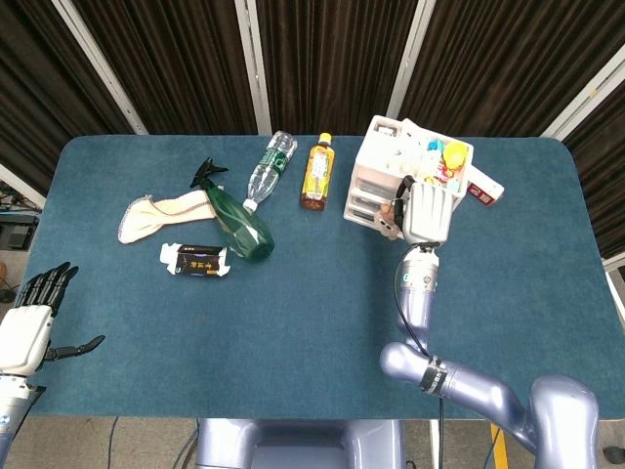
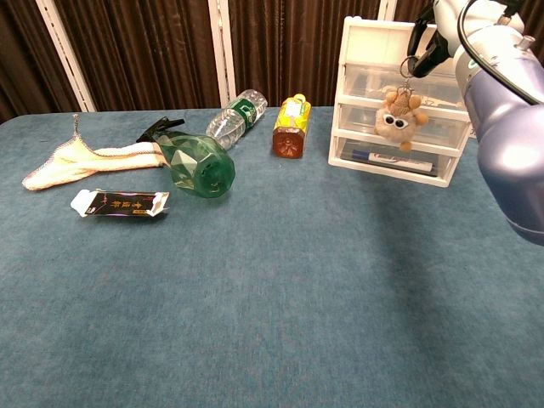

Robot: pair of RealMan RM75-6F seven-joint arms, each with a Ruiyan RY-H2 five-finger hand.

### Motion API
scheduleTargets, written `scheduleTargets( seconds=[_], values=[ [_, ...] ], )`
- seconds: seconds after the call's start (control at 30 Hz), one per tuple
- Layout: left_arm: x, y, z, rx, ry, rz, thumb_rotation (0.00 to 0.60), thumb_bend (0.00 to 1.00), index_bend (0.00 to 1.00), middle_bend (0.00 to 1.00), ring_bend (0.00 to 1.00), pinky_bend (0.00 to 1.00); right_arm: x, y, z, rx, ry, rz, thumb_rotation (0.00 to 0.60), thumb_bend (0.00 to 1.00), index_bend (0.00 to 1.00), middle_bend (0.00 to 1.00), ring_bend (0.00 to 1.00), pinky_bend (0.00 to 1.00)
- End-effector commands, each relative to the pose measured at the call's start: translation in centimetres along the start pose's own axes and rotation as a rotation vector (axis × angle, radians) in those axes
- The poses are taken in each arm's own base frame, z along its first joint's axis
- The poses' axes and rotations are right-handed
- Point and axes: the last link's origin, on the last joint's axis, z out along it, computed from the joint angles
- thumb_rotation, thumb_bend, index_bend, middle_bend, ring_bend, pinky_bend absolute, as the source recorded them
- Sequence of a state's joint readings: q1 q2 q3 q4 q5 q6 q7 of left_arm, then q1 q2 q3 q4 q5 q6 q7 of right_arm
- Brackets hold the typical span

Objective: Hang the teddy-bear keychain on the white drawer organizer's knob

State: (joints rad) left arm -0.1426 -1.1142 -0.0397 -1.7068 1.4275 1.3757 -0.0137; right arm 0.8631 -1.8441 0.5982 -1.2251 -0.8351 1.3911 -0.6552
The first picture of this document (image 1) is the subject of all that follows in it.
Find black electronic device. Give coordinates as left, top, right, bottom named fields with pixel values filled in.
left=0, top=214, right=40, bottom=252

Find cream cloth rag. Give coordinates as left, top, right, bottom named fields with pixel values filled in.
left=116, top=189, right=217, bottom=245

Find black snack packet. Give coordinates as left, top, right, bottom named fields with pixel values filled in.
left=159, top=242, right=232, bottom=280

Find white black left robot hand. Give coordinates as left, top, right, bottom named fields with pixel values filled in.
left=0, top=262, right=106, bottom=377

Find furry plush toy keychain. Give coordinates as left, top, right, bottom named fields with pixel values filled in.
left=374, top=200, right=399, bottom=240

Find red white carton box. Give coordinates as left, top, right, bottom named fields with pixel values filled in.
left=466, top=163, right=506, bottom=207

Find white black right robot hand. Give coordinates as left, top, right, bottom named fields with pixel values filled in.
left=393, top=175, right=456, bottom=245

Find white drawer organizer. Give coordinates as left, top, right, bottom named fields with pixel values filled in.
left=344, top=115, right=476, bottom=238

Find yellow label tea bottle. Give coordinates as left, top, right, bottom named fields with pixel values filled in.
left=299, top=132, right=338, bottom=213

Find white table leg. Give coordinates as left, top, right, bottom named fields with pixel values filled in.
left=429, top=419, right=443, bottom=469

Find yellow round plastic toy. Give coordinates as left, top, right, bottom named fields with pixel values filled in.
left=441, top=140, right=470, bottom=170

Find clear plastic drawer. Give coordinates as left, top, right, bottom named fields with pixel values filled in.
left=350, top=192, right=392, bottom=212
left=347, top=207, right=382, bottom=227
left=354, top=176, right=404, bottom=197

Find white frame post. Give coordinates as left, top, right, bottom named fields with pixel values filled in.
left=233, top=0, right=273, bottom=136
left=50, top=0, right=148, bottom=136
left=385, top=0, right=437, bottom=119
left=539, top=47, right=625, bottom=141

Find blue-grey robot torso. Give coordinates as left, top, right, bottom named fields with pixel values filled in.
left=194, top=418, right=407, bottom=469

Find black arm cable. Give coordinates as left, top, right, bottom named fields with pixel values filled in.
left=394, top=241, right=448, bottom=422

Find green transparent spray bottle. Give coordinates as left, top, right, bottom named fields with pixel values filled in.
left=188, top=156, right=276, bottom=266

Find clear plastic water bottle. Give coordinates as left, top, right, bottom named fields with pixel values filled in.
left=242, top=129, right=299, bottom=213

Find dark brown curtain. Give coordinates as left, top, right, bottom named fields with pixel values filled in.
left=0, top=0, right=625, bottom=260

